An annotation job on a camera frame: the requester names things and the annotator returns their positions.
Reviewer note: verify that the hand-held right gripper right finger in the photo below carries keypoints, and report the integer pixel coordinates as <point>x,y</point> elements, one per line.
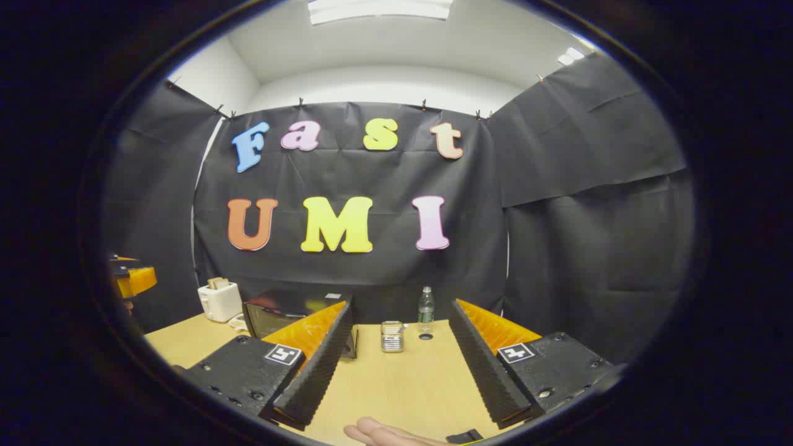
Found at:
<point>486,371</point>

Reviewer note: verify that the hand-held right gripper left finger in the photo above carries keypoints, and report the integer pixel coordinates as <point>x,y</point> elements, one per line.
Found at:
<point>316,371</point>

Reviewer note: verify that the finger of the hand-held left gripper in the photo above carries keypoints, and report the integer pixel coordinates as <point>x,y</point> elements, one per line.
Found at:
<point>137,282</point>

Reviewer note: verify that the black electric oven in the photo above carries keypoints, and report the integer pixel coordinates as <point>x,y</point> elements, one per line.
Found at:
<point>272,319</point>

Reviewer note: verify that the clear water bottle green label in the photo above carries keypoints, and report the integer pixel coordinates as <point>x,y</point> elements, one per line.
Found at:
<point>425,313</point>

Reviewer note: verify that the white toaster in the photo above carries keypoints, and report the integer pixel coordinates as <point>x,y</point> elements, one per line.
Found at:
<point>220,303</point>

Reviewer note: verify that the white divided snack dish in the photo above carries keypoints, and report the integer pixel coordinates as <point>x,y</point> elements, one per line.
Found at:
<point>237,321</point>

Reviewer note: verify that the black backdrop cloth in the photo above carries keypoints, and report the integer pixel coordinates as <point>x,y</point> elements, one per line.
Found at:
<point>384,272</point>

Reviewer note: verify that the small ceiling light panel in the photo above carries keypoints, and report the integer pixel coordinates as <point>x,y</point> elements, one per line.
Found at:
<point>570,56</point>

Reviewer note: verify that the long ceiling light panel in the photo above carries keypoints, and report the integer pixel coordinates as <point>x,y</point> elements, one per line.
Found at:
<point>381,9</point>

